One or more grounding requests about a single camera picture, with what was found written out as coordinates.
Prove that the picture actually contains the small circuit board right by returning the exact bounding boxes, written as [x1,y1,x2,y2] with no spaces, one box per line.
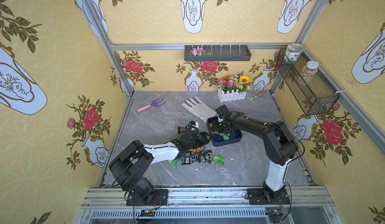
[265,211,283,224]

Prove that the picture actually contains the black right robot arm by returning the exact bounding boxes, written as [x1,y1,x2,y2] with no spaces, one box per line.
[212,105,298,205]

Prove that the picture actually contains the pink purple garden rake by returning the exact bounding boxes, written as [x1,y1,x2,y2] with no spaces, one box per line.
[137,97,165,113]

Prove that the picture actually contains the green cookie packet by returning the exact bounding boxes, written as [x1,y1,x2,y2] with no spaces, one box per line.
[211,154,224,166]
[168,158,182,169]
[201,132,212,144]
[219,133,230,141]

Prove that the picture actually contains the white fence flower pot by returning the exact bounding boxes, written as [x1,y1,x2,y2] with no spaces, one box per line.
[217,73,252,103]

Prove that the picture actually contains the green garden trowel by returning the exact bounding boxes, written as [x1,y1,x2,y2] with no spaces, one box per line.
[246,91,266,104]

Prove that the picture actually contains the small dark cookie packet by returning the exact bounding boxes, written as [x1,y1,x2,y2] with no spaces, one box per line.
[177,125,188,135]

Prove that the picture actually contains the checkered black cookie packet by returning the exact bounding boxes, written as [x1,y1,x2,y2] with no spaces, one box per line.
[202,150,212,164]

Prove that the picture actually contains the grey wall shelf tray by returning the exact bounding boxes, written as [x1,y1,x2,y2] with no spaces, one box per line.
[184,44,252,62]

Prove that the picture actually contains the white lid labelled jar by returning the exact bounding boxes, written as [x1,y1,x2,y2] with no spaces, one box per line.
[283,43,304,64]

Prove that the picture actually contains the white fabric garden glove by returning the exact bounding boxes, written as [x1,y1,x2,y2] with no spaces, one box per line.
[181,97,217,123]

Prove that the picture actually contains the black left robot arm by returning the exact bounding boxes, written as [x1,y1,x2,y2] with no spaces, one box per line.
[109,125,211,206]

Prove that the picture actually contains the dark blue storage box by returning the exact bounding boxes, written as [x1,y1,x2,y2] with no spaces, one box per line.
[207,117,243,147]

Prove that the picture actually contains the black wire mesh basket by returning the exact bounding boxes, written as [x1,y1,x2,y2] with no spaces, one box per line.
[276,49,339,115]

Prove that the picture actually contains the pink artificial flowers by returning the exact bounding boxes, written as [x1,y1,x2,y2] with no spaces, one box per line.
[190,46,213,56]

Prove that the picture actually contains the small circuit board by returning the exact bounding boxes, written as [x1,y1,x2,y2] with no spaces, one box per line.
[265,211,283,224]
[140,209,156,219]

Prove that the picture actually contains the small circuit board left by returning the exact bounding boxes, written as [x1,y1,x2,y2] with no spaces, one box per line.
[140,209,156,219]

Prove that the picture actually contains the orange cookie packet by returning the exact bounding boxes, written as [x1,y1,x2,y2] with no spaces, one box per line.
[191,147,203,153]

